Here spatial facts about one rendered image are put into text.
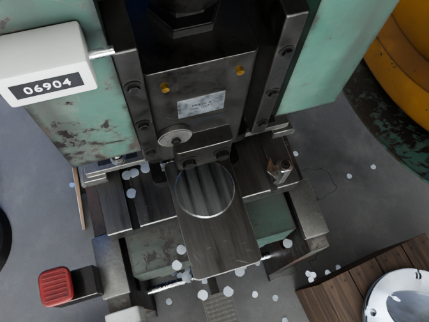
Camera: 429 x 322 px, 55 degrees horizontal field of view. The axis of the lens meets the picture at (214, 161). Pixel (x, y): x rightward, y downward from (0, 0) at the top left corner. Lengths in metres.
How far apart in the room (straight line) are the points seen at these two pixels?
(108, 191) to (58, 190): 0.82
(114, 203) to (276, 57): 0.57
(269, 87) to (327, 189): 1.24
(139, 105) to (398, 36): 0.47
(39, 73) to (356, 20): 0.32
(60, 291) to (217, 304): 0.68
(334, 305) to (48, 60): 1.12
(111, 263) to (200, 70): 0.57
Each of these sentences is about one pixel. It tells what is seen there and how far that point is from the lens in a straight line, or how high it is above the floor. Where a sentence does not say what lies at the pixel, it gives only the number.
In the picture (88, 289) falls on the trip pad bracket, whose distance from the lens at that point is 0.92.
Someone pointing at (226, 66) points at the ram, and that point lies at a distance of 0.53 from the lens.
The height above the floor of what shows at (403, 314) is 0.50.
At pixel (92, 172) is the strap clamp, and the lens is 0.91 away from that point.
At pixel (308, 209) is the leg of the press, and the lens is 1.02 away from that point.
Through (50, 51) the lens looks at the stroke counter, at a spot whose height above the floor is 1.34.
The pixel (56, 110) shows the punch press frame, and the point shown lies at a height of 1.21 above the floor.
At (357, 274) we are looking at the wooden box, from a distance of 1.34.
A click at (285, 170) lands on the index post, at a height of 0.79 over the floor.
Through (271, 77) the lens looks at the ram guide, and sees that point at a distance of 0.52.
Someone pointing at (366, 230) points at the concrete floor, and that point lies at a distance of 1.76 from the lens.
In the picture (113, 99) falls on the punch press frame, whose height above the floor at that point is 1.21.
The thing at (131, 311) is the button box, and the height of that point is 0.63.
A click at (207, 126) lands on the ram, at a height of 0.98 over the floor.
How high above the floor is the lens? 1.59
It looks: 69 degrees down
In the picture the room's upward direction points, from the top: 7 degrees clockwise
